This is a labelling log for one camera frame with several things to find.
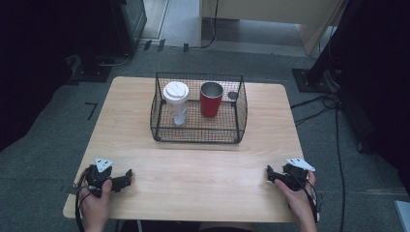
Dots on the dark round disc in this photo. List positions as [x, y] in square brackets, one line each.
[232, 95]

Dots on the dark curtain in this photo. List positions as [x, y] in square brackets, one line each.
[32, 64]
[377, 80]

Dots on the person's right hand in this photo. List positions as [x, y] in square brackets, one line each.
[298, 203]

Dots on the light wooden furniture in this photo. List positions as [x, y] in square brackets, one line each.
[274, 16]

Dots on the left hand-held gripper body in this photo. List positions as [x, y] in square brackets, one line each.
[98, 177]

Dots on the black stand with square base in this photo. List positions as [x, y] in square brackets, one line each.
[92, 72]

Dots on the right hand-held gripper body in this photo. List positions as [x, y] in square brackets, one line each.
[295, 176]

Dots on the dark cabinet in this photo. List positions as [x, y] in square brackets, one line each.
[130, 22]

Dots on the black stand with flat base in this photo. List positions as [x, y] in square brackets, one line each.
[314, 80]

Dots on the clear cup with white lid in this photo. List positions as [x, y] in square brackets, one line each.
[176, 100]

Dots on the white flat object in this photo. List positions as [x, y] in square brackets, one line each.
[403, 216]

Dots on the person's left hand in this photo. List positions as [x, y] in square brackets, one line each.
[95, 208]

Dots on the red cup with metal inside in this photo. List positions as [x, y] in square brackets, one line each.
[211, 103]

